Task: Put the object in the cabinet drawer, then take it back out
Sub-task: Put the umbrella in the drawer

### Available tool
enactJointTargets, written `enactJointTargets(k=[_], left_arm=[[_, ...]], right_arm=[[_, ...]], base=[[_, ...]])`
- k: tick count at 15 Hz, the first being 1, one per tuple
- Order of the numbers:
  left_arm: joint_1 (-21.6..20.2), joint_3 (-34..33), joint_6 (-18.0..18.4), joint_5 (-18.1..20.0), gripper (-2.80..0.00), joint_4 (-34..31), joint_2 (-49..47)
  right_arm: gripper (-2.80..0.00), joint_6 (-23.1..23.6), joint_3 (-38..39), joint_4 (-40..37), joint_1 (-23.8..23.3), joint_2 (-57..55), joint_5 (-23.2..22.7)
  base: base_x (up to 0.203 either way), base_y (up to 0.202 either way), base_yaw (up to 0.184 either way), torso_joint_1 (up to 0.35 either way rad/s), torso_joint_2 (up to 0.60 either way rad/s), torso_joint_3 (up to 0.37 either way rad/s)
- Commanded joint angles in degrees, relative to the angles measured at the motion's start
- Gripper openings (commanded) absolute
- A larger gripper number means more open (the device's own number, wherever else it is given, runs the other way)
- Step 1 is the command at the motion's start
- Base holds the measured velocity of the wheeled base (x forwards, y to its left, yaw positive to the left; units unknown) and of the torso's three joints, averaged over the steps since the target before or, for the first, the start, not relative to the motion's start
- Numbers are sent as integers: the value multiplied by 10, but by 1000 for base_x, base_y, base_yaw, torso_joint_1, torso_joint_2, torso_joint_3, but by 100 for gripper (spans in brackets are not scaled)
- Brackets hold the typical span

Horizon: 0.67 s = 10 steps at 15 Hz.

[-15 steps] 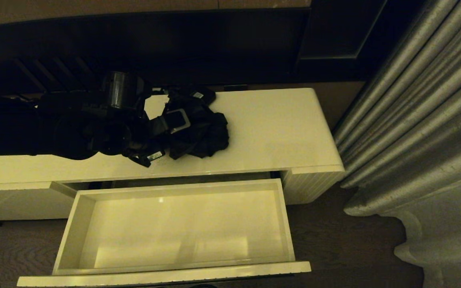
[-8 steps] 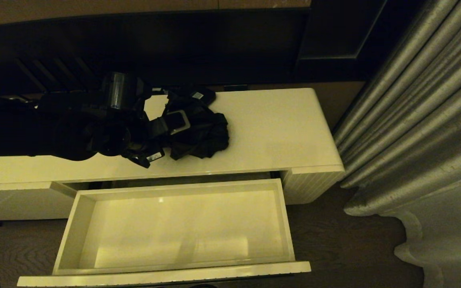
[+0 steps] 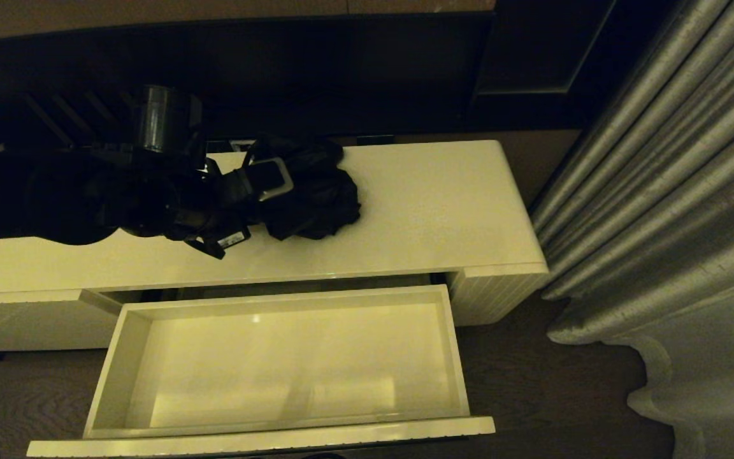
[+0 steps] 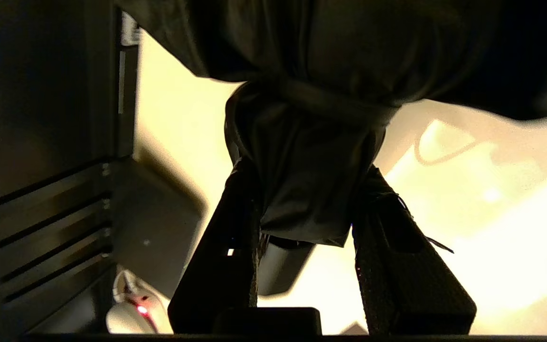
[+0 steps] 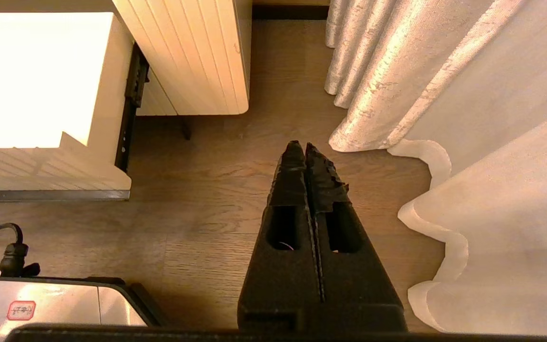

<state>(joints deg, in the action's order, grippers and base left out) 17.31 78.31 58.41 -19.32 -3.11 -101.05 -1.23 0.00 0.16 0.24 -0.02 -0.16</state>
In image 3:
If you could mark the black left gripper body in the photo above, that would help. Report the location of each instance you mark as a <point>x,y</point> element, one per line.
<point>211,210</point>

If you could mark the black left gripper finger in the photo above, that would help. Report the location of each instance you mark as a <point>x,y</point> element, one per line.
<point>271,193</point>
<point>265,169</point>

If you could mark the black umbrella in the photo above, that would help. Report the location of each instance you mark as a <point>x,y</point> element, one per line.
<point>322,204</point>

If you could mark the cream fluted drawer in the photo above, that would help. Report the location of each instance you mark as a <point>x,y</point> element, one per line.
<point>278,363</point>

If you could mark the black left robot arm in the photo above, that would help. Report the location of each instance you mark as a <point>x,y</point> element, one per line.
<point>35,197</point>

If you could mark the white low cabinet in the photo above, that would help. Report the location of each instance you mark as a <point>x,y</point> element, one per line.
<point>437,210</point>

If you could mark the black television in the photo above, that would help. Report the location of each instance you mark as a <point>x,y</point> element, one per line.
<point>309,70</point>

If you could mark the grey textured curtain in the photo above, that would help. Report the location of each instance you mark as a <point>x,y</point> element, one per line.
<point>660,159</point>

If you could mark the white sheer curtain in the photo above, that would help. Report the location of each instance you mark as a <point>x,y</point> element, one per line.
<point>724,395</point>

